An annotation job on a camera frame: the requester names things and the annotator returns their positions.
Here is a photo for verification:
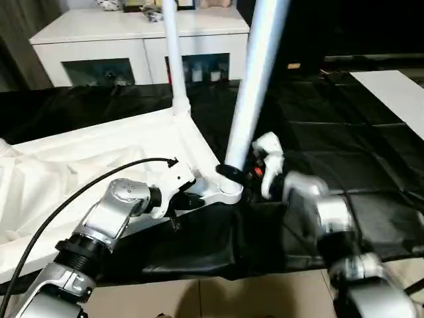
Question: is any white plastic table leg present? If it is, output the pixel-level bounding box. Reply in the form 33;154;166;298
221;0;292;194
160;0;194;117

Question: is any white plastic table top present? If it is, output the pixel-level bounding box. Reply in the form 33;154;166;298
0;108;246;284

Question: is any black work mat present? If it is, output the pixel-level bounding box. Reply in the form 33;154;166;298
0;66;424;289

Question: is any white side table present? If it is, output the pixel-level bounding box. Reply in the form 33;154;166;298
348;69;424;141

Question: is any black stand leg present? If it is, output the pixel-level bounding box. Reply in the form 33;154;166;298
403;277;424;296

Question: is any white cabinet with glass doors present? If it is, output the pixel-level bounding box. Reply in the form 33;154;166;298
29;4;251;89

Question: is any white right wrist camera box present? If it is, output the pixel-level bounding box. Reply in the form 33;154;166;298
252;131;287;201

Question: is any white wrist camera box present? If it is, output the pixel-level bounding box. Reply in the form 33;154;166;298
252;131;287;201
148;156;199;221

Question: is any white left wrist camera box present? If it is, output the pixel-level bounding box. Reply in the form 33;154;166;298
148;156;199;221

